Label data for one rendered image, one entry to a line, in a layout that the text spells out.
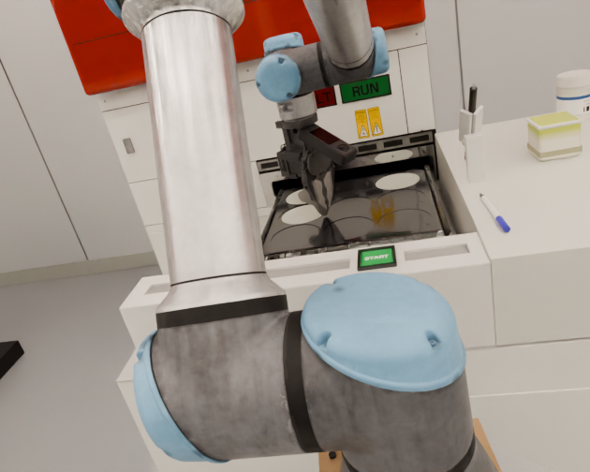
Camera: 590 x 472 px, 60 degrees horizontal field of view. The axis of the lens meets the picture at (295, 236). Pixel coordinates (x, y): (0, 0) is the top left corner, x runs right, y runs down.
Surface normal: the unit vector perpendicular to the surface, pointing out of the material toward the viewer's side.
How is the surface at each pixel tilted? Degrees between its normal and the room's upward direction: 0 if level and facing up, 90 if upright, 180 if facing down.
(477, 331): 90
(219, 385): 55
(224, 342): 59
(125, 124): 90
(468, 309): 90
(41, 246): 90
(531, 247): 0
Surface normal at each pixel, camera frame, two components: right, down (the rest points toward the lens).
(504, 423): -0.12, 0.44
